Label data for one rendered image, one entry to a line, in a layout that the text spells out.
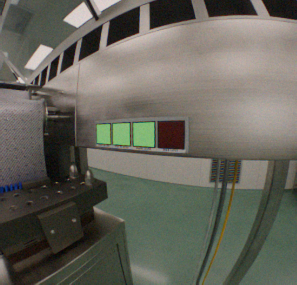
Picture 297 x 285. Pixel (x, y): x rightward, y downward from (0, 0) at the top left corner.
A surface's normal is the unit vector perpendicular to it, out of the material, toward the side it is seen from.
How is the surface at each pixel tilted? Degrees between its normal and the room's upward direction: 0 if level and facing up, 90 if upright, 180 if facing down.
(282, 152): 90
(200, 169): 90
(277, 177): 90
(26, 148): 90
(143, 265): 0
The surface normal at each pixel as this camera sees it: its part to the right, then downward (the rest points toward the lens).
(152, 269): 0.00, -1.00
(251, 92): -0.45, 0.05
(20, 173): 0.90, 0.02
